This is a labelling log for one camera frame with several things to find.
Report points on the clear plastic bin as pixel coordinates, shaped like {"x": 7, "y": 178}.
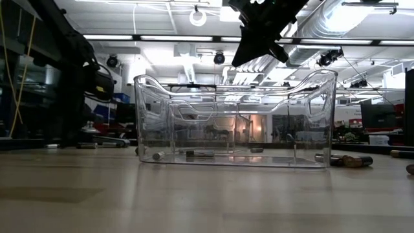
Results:
{"x": 181, "y": 106}
{"x": 142, "y": 129}

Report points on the black aluminium rig frame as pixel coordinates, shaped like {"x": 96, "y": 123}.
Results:
{"x": 26, "y": 144}

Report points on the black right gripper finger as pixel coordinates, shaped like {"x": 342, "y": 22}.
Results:
{"x": 279, "y": 51}
{"x": 249, "y": 45}

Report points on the black cylinder with silver rim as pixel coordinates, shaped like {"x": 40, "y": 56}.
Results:
{"x": 89, "y": 127}

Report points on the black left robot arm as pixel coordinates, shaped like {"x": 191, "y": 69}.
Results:
{"x": 64, "y": 35}

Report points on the silver ventilation duct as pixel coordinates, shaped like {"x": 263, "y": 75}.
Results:
{"x": 323, "y": 26}

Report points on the black ceiling-mounted camera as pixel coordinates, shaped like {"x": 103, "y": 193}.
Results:
{"x": 330, "y": 57}

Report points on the long ceiling light strip bar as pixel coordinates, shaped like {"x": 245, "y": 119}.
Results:
{"x": 178, "y": 38}

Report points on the black round ceiling spotlight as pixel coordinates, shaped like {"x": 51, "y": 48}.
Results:
{"x": 112, "y": 61}
{"x": 219, "y": 58}

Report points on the tall black panel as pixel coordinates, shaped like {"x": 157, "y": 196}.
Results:
{"x": 409, "y": 106}

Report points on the black monitor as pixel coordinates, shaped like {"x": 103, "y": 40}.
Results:
{"x": 378, "y": 116}

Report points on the black flat rectangular device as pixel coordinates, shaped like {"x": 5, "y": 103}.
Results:
{"x": 113, "y": 142}

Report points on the white box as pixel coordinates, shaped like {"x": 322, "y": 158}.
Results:
{"x": 379, "y": 140}

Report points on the shelf with blue bins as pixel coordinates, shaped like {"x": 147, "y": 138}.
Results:
{"x": 121, "y": 97}

